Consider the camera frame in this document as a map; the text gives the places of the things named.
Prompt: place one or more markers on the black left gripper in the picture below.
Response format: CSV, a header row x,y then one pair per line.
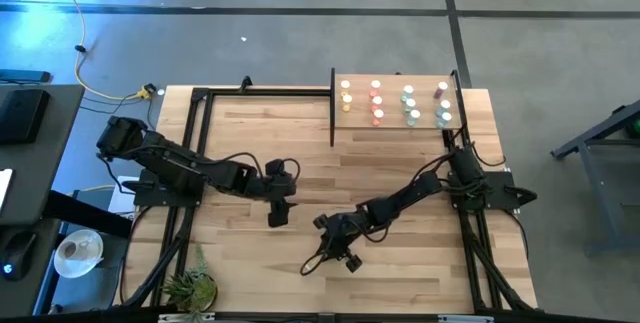
x,y
279,188

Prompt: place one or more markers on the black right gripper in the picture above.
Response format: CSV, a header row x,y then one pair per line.
x,y
342,233

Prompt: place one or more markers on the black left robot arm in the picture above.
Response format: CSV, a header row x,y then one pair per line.
x,y
175,165

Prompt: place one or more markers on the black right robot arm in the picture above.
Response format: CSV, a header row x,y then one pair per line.
x,y
405,198

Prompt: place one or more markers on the green potted succulent plant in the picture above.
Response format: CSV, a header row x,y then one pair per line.
x,y
192,288

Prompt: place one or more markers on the white paper sheets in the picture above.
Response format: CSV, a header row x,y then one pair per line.
x,y
120,198

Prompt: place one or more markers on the black side desk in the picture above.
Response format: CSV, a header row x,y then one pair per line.
x,y
45,163

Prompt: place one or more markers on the dark metal stand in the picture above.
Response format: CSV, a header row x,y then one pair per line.
x,y
602,203

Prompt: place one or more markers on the black rectangular box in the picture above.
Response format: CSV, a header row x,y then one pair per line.
x,y
22,115

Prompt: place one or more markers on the black computer mouse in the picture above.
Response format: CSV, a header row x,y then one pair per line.
x,y
17,255

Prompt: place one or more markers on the white tablet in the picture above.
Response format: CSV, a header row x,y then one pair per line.
x,y
4,188

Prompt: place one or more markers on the black flat power strip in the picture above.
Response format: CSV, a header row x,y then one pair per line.
x,y
25,76

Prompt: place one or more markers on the dark green ball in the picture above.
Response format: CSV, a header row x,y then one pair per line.
x,y
636,129

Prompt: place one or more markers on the black aluminium table frame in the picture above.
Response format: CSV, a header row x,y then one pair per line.
x,y
260,92

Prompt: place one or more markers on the silver frame bracket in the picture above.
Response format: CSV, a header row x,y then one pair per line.
x,y
465,319
186,317

